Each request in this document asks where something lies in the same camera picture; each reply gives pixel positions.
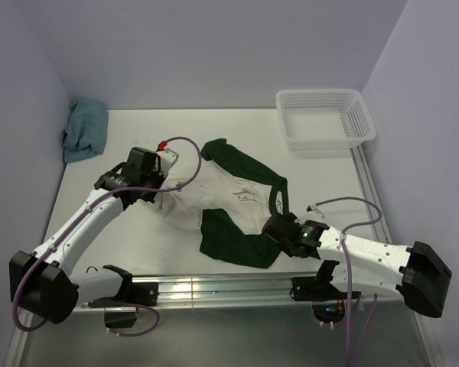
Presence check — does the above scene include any white green raglan t-shirt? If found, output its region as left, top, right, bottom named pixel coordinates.
left=156, top=138, right=289, bottom=269

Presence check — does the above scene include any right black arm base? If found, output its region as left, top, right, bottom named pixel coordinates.
left=289, top=277, right=347, bottom=325

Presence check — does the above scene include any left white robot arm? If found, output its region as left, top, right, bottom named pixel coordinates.
left=9, top=147, right=179, bottom=330

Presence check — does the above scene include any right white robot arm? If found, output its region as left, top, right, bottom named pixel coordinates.
left=262, top=213, right=452, bottom=318

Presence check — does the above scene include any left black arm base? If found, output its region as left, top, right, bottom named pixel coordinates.
left=87, top=282, right=160, bottom=330

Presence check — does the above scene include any crumpled light blue t-shirt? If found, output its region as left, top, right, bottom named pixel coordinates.
left=61, top=99, right=108, bottom=164

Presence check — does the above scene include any white plastic perforated basket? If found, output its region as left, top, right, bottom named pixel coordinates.
left=275, top=89, right=376, bottom=151

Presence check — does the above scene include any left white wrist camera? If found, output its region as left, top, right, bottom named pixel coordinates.
left=156, top=141, right=179, bottom=176

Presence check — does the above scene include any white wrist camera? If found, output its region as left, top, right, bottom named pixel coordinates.
left=156, top=141, right=179, bottom=176
left=306, top=204, right=326, bottom=219

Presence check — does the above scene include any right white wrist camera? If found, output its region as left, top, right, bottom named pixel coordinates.
left=306, top=204, right=326, bottom=219

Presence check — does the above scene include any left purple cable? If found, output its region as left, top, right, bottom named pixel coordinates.
left=11, top=135, right=204, bottom=339

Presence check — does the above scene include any aluminium rail frame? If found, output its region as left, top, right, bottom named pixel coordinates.
left=7, top=146, right=444, bottom=367

